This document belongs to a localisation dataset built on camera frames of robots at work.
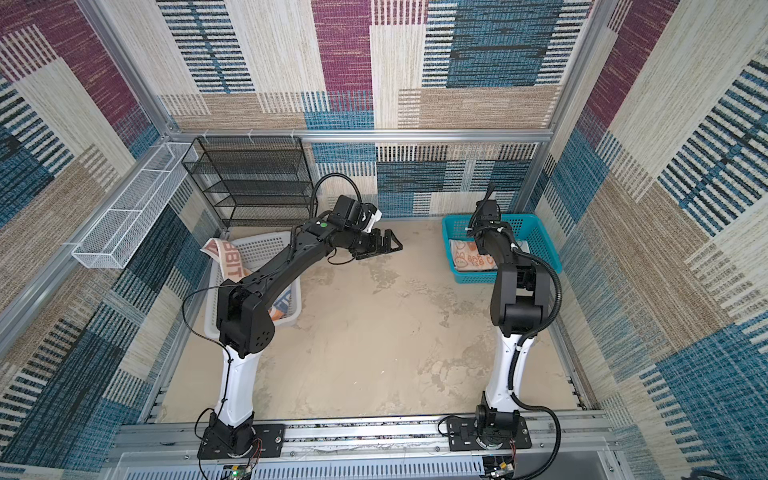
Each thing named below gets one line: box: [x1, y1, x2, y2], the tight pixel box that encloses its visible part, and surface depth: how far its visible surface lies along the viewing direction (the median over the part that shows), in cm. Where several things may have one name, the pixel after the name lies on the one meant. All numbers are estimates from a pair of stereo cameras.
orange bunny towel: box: [450, 239, 498, 271], surface depth 107 cm
